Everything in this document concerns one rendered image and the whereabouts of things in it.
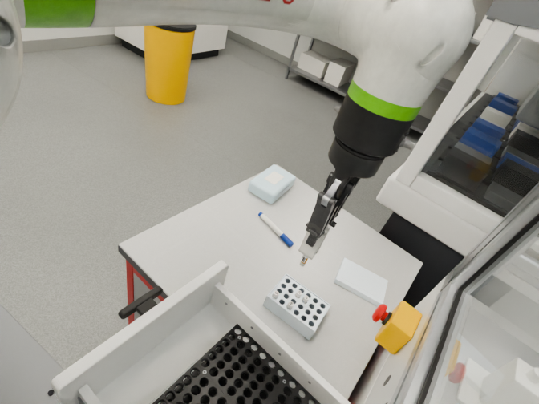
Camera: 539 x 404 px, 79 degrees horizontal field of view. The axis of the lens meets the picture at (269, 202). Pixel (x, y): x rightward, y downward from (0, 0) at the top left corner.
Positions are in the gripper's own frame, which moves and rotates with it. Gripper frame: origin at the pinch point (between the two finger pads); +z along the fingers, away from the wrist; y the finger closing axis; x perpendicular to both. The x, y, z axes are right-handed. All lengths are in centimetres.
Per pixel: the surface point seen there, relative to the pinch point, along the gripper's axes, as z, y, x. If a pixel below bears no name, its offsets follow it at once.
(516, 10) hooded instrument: -39, 54, -8
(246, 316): 10.8, -13.8, 2.2
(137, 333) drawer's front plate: 7.5, -28.4, 11.6
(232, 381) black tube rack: 9.9, -23.9, -2.5
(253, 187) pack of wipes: 21.3, 28.1, 28.2
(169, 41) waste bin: 45, 150, 193
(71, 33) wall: 86, 154, 327
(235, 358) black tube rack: 9.9, -21.0, -0.9
